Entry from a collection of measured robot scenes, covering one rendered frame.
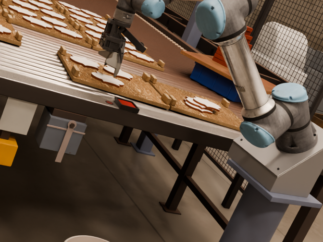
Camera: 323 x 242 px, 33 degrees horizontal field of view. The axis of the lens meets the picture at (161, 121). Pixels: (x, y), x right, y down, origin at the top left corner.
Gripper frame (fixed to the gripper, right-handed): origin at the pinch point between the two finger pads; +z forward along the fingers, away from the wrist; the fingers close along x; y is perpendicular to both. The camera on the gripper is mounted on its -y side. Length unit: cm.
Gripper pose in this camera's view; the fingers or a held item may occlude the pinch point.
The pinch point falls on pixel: (111, 71)
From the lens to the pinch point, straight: 215.9
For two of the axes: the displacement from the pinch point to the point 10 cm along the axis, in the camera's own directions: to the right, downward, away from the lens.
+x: 3.3, 3.9, -8.6
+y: -8.8, -1.9, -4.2
